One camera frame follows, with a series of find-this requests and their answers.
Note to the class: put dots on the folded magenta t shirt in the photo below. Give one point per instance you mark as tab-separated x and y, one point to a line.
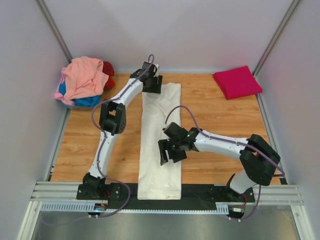
237	83

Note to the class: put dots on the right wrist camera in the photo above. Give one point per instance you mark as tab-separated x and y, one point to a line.
175	132

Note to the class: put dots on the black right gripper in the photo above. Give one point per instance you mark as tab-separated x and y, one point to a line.
164	145

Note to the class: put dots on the peach t shirt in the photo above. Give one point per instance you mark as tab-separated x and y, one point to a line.
84	78

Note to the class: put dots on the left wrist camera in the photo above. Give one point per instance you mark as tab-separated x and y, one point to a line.
150	69

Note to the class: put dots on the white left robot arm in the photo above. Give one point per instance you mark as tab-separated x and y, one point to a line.
112	123

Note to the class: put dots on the pink t shirt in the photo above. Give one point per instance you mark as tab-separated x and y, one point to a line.
61	91

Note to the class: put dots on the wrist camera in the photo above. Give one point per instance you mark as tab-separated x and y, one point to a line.
150	69
175	132

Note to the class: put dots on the dark red t shirt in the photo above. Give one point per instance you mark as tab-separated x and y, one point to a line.
110	72

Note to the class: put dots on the blue t shirt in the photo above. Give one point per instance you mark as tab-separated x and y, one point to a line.
86	101

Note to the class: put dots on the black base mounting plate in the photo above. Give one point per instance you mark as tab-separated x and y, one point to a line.
193	197

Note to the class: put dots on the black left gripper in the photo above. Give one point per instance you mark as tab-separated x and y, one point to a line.
157	88

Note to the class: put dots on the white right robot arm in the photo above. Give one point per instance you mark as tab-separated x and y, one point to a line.
258	159

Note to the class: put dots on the slotted white cable duct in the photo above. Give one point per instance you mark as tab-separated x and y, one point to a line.
90	207

